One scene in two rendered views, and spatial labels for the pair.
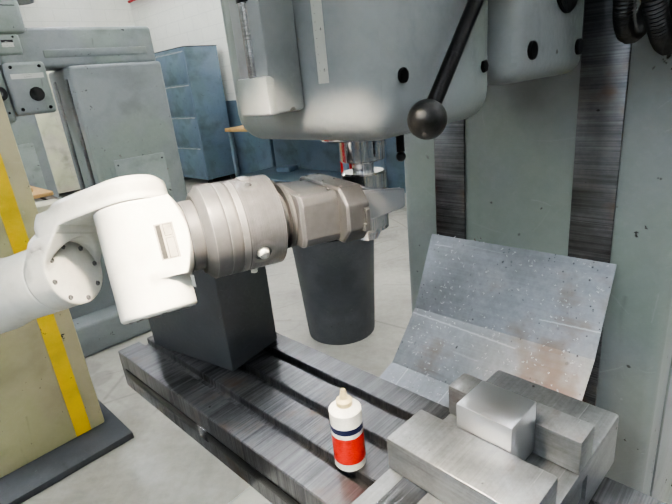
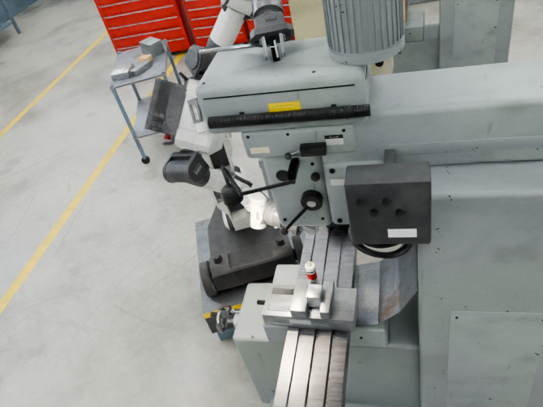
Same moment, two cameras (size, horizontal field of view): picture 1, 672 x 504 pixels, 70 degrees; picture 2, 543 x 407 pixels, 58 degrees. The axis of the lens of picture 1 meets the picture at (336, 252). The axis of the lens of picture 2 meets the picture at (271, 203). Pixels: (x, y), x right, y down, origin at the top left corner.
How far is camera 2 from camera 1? 1.62 m
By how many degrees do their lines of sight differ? 59
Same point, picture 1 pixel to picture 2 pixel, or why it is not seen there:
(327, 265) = not seen: outside the picture
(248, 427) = (307, 249)
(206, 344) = not seen: hidden behind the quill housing
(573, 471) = (321, 316)
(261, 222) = (274, 222)
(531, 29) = (338, 216)
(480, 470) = (297, 298)
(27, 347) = not seen: hidden behind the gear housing
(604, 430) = (343, 319)
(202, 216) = (264, 215)
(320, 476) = (303, 275)
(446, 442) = (302, 289)
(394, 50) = (282, 215)
